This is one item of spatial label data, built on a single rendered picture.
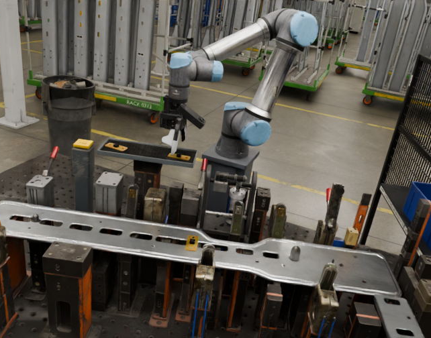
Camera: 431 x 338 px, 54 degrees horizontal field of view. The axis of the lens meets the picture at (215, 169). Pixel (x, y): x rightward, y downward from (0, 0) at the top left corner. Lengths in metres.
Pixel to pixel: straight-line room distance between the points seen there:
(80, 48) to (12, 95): 1.31
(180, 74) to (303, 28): 0.48
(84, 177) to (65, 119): 2.49
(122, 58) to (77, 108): 1.78
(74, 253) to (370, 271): 0.93
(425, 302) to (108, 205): 1.06
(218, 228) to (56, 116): 2.90
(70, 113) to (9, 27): 1.27
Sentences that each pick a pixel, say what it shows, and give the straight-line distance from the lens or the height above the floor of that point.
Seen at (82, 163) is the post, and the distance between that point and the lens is 1.74.
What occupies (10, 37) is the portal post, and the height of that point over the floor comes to 0.95.
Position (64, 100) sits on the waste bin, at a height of 0.60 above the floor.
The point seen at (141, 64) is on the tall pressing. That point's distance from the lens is 5.69.
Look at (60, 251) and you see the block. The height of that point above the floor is 1.03.
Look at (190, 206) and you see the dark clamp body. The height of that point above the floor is 1.05.
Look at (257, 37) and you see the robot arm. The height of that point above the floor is 1.61.
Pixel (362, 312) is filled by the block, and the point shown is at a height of 0.98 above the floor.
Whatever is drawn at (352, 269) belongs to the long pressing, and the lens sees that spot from 1.49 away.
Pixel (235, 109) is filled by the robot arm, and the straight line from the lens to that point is 1.78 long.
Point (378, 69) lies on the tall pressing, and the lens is 8.08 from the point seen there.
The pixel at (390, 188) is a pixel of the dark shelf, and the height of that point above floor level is 1.03.
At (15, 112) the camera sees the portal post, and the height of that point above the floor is 0.15.
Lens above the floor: 1.82
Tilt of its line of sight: 25 degrees down
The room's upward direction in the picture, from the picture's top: 7 degrees clockwise
